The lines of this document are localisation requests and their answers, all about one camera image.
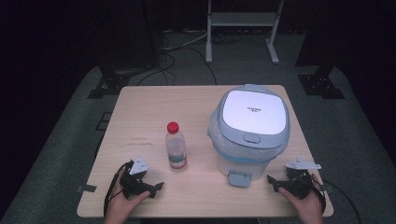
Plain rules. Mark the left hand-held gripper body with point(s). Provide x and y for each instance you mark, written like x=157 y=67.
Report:
x=134 y=182

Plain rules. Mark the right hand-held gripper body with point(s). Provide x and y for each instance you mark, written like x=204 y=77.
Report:
x=300 y=183

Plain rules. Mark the person's right hand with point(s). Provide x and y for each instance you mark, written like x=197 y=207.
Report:
x=306 y=207

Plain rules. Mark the person's left hand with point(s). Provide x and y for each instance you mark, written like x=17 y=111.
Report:
x=123 y=205

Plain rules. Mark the clear red-capped plastic bottle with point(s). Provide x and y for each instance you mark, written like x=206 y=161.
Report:
x=176 y=149

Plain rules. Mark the grey tape strip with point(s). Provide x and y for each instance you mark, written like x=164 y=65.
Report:
x=87 y=188

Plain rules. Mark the grey white pedal trash can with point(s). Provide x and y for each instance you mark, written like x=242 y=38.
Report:
x=252 y=118

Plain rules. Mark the clear plastic bin liner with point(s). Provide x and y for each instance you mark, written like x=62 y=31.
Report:
x=218 y=141

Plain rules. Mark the black stand with base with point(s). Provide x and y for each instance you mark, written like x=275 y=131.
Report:
x=112 y=81
x=320 y=84

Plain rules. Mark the white metal stand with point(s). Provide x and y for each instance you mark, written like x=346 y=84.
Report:
x=243 y=19

